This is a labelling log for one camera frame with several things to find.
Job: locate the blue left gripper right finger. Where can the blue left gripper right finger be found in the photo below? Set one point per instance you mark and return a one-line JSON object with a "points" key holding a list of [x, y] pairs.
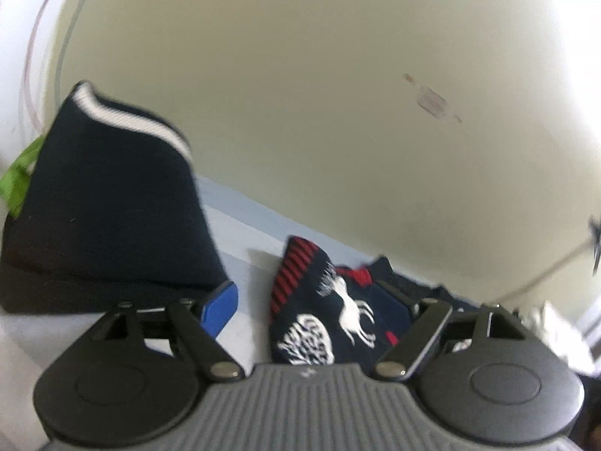
{"points": [[394, 313]]}

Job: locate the green garment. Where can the green garment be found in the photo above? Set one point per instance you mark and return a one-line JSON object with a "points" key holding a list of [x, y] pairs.
{"points": [[15, 182]]}

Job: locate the white crumpled garment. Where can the white crumpled garment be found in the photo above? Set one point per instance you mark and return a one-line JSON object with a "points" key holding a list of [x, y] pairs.
{"points": [[545, 322]]}

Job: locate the folded navy white-striped sweater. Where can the folded navy white-striped sweater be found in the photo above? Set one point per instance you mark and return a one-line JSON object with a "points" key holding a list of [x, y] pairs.
{"points": [[111, 216]]}

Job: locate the navy red reindeer sweater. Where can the navy red reindeer sweater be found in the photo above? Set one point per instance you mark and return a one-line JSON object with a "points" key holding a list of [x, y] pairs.
{"points": [[320, 313]]}

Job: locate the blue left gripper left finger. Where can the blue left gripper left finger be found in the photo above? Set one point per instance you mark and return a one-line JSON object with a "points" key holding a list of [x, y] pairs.
{"points": [[214, 309]]}

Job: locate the white wall socket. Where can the white wall socket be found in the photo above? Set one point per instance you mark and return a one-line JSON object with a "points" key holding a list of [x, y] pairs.
{"points": [[432, 102]]}

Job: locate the black tape cross on wall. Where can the black tape cross on wall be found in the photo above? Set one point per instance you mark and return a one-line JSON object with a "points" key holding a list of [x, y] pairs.
{"points": [[595, 228]]}

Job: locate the striped blue bed sheet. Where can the striped blue bed sheet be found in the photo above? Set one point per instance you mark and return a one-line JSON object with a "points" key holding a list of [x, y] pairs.
{"points": [[250, 239]]}

